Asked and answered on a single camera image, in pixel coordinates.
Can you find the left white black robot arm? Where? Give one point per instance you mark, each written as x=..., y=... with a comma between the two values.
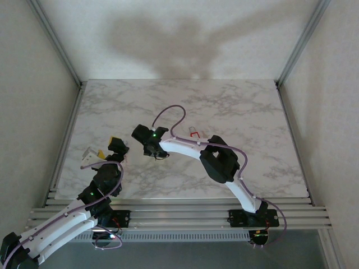
x=56, y=227

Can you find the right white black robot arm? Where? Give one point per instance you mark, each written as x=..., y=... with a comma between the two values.
x=182, y=147

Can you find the aluminium table side rail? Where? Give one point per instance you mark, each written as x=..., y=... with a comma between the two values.
x=68, y=140
x=293, y=134

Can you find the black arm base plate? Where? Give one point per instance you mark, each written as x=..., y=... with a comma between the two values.
x=123, y=217
x=235, y=218

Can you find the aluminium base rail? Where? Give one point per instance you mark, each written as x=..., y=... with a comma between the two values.
x=182, y=215

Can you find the aluminium frame post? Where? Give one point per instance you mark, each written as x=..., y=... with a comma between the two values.
x=57, y=45
x=303, y=42

